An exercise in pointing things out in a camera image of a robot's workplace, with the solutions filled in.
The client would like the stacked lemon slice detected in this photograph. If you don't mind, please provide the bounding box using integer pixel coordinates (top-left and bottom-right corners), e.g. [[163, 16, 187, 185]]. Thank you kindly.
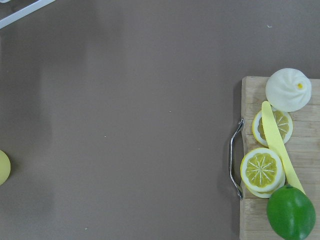
[[246, 178, 286, 199], [240, 147, 285, 193]]

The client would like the yellow plastic cup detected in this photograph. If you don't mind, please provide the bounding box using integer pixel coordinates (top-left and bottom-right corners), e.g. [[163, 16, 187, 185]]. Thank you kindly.
[[0, 150, 11, 185]]

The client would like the bottom stacked lemon slice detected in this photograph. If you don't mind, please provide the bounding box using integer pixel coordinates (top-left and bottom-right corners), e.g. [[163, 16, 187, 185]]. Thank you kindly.
[[246, 178, 286, 199]]

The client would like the metal cutting board handle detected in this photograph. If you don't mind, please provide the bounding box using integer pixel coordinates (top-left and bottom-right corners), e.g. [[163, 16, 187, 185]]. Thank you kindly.
[[228, 117, 245, 200]]

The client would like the wooden cutting board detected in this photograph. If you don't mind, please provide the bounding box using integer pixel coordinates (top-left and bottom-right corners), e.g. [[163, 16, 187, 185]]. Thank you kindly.
[[239, 76, 320, 240]]

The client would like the upper lemon slice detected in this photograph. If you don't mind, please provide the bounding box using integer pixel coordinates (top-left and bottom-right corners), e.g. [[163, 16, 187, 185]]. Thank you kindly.
[[251, 106, 294, 147]]

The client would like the yellow plastic knife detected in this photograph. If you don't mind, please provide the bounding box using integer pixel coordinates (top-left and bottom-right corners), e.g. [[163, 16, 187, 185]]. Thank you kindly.
[[261, 101, 306, 194]]

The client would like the green lime toy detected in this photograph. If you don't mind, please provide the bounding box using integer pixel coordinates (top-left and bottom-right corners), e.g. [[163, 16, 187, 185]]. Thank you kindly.
[[266, 185, 316, 240]]

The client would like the white steamed bun toy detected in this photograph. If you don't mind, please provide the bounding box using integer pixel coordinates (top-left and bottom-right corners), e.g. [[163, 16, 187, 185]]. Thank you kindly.
[[265, 68, 312, 113]]

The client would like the top stacked lemon slice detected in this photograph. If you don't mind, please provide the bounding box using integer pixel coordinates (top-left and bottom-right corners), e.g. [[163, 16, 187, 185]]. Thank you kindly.
[[240, 147, 285, 193]]

